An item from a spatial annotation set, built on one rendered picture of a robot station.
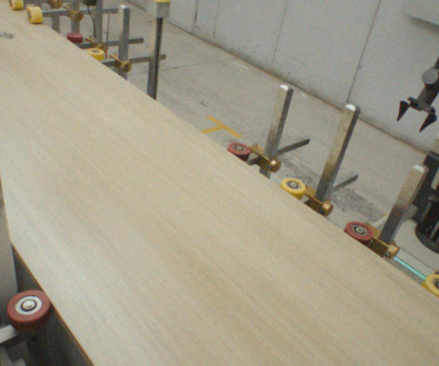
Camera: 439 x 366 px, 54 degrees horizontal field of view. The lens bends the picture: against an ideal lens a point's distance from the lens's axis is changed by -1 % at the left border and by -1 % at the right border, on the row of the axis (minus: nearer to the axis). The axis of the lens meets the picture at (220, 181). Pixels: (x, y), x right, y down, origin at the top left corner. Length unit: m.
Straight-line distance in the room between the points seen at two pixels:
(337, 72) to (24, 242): 3.83
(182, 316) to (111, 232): 0.30
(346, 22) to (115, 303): 3.85
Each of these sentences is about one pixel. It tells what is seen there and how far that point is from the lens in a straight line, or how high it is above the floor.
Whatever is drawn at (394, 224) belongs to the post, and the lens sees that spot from 1.38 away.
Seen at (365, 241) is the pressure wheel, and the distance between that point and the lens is 1.28.
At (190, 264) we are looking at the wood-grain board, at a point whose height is 0.90.
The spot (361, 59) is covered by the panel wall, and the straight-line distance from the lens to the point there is 4.39.
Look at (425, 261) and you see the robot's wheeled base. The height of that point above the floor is 0.28.
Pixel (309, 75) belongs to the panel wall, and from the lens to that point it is 4.74.
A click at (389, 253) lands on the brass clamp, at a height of 0.82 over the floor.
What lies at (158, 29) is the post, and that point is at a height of 1.10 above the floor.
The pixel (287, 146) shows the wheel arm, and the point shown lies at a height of 0.85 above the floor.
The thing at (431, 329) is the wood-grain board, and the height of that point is 0.90.
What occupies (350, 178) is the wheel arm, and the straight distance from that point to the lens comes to 1.71.
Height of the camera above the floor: 1.64
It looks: 34 degrees down
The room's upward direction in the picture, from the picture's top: 11 degrees clockwise
